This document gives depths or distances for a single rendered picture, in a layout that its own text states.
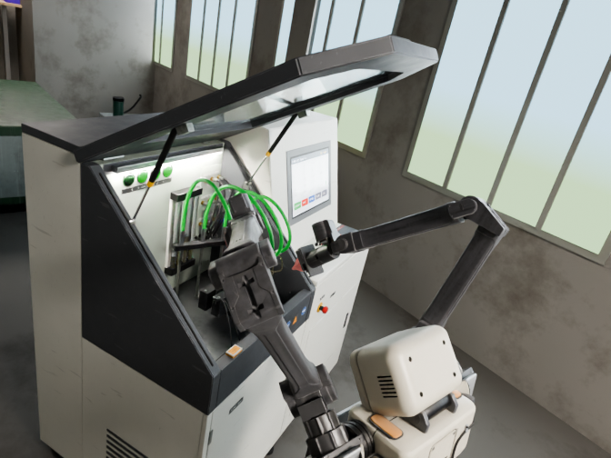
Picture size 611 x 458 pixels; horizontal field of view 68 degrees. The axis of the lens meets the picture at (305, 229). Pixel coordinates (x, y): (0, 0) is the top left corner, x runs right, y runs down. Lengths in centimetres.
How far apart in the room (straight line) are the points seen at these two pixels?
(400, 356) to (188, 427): 89
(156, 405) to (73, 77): 608
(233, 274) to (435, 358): 52
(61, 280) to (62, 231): 20
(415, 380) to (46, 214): 130
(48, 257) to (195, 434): 80
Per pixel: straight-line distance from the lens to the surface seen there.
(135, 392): 176
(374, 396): 103
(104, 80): 744
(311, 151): 222
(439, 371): 106
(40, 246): 185
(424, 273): 371
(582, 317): 325
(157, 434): 180
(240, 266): 73
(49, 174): 168
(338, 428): 99
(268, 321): 72
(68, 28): 724
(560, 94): 315
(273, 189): 194
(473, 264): 123
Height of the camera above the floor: 194
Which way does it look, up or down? 23 degrees down
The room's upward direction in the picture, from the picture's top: 12 degrees clockwise
